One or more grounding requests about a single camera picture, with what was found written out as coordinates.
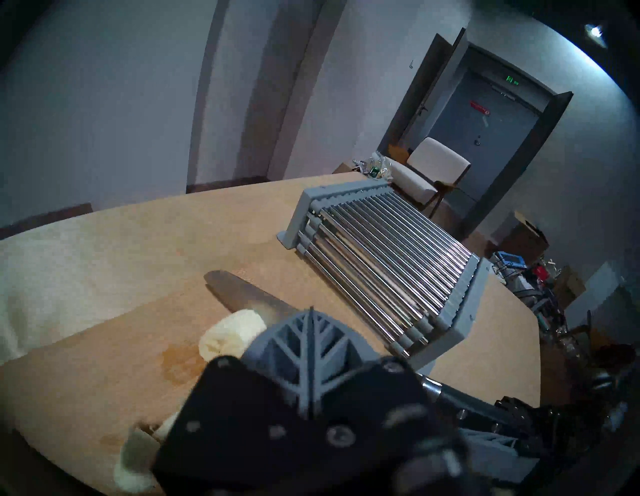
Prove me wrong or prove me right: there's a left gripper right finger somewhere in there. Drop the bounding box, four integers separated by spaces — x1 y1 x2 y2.
312 309 461 496

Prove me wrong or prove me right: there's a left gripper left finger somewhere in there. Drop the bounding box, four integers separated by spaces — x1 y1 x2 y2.
152 309 314 494

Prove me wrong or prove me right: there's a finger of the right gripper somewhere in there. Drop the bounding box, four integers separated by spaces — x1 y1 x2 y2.
452 425 544 482
492 397 546 431

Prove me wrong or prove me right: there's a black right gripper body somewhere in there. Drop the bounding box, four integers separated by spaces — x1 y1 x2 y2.
542 390 640 481

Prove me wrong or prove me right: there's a peeled pale banana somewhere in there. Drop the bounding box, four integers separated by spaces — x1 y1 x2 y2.
114 457 161 494

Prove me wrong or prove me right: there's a black handled kitchen knife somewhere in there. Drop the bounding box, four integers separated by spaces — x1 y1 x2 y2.
204 270 501 431

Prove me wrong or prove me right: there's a grey metal roller knife rack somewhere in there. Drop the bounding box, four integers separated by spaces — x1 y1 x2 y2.
277 181 493 371

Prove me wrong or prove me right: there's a brown cardboard carton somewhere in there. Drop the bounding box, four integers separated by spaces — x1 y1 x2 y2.
502 211 550 261

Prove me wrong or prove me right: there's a clear bag of items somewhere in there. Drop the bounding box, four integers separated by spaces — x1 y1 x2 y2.
352 152 396 178

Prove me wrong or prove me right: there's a white cushioned wooden armchair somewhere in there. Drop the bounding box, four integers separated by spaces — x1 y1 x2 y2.
387 137 472 218

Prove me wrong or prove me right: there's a dark grey door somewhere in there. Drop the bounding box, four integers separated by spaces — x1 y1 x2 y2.
380 27 573 236

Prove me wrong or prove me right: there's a wooden cutting board black handle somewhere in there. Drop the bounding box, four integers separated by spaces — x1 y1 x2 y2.
0 270 426 496

